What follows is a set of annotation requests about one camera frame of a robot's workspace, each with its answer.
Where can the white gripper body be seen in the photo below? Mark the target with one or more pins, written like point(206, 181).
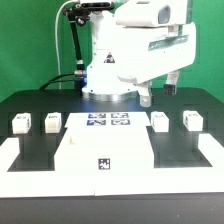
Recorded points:
point(148, 60)

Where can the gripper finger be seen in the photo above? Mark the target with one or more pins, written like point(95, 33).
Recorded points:
point(145, 95)
point(170, 87)

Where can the white square tabletop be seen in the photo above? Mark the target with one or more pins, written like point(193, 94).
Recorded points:
point(114, 149)

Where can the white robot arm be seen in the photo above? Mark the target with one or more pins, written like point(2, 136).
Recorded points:
point(136, 43)

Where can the white marker tag sheet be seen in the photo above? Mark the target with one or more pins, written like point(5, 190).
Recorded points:
point(107, 119)

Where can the white U-shaped obstacle fence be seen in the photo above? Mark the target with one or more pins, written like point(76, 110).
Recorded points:
point(95, 182)

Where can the black camera on mount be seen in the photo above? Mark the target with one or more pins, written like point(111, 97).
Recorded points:
point(101, 5)

